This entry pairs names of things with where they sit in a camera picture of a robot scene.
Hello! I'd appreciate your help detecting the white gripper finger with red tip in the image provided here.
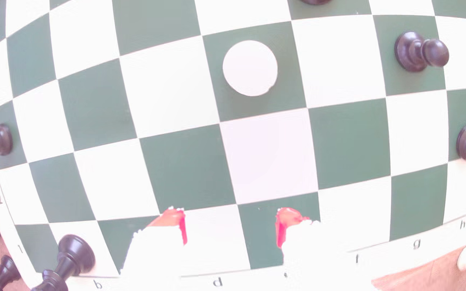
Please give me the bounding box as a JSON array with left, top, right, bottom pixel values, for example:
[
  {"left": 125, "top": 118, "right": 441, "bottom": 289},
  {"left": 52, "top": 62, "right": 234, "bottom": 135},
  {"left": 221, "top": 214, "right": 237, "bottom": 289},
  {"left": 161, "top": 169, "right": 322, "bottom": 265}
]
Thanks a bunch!
[
  {"left": 275, "top": 207, "right": 373, "bottom": 291},
  {"left": 114, "top": 206, "right": 188, "bottom": 291}
]

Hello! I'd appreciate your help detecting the tall black chess piece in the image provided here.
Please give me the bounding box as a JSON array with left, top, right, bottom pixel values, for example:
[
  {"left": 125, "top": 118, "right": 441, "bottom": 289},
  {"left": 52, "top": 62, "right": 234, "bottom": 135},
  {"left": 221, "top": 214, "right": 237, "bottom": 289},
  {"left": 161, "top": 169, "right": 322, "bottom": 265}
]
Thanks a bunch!
[{"left": 31, "top": 234, "right": 96, "bottom": 291}]

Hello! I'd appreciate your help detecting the green and white chessboard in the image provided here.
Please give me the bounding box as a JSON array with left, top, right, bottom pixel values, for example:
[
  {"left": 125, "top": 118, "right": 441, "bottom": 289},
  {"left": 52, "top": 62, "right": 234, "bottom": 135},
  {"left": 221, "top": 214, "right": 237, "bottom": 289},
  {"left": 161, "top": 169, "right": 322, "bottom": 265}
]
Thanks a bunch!
[{"left": 0, "top": 0, "right": 466, "bottom": 291}]

